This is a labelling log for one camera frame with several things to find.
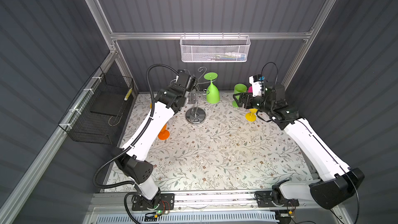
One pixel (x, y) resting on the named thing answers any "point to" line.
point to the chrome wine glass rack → (196, 115)
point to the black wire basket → (96, 118)
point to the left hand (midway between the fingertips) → (180, 93)
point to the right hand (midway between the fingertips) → (241, 96)
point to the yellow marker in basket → (128, 94)
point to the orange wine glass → (164, 134)
